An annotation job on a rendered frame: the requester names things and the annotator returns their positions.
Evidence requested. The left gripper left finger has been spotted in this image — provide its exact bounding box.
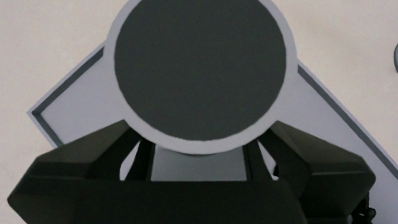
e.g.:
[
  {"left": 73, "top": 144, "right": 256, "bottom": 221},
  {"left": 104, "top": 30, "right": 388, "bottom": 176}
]
[{"left": 23, "top": 119, "right": 156, "bottom": 181}]

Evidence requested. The grey flat tray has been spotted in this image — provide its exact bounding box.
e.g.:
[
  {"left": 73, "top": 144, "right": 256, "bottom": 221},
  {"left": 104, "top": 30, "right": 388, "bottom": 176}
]
[{"left": 25, "top": 39, "right": 398, "bottom": 224}]

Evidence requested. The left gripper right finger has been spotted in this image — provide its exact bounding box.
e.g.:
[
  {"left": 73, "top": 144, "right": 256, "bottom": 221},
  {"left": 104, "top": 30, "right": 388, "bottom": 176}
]
[{"left": 242, "top": 120, "right": 376, "bottom": 220}]

